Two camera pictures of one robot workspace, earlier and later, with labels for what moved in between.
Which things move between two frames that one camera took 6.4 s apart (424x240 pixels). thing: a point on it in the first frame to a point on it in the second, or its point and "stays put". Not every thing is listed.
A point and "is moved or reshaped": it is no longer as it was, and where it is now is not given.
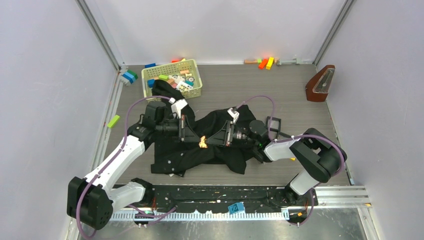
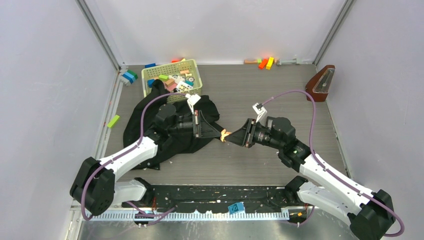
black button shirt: x=174 y=158 is moved or reshaped
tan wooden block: x=250 y=62 stays put
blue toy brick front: x=236 y=207 stays put
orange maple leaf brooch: x=202 y=144 is moved or reshaped
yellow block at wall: x=269 y=63 stays put
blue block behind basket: x=150 y=65 stays put
